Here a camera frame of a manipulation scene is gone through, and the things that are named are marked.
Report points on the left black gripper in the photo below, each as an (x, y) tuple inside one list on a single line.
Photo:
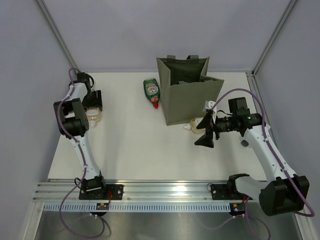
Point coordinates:
[(96, 102)]

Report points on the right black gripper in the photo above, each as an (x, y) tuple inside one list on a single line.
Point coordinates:
[(206, 140)]

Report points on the clear soap bottle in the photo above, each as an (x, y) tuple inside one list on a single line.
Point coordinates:
[(192, 126), (94, 115)]

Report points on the green canvas bag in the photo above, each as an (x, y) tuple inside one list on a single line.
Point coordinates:
[(185, 86)]

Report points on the green dish soap bottle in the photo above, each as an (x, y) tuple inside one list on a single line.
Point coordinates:
[(152, 91)]

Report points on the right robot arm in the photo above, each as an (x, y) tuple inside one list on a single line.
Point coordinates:
[(283, 191)]

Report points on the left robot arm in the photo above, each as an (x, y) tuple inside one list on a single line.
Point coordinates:
[(73, 123)]

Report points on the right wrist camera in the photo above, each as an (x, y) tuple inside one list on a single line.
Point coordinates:
[(210, 109)]

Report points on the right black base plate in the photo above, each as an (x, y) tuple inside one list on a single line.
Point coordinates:
[(224, 191)]

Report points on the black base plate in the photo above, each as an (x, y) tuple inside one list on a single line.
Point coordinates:
[(224, 191), (113, 192)]

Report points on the aluminium mounting rail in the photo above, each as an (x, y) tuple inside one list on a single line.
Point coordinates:
[(167, 191)]

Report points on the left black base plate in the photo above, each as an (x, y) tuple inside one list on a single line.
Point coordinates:
[(113, 192)]

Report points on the white slotted cable duct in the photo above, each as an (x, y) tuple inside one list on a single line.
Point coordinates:
[(140, 207)]

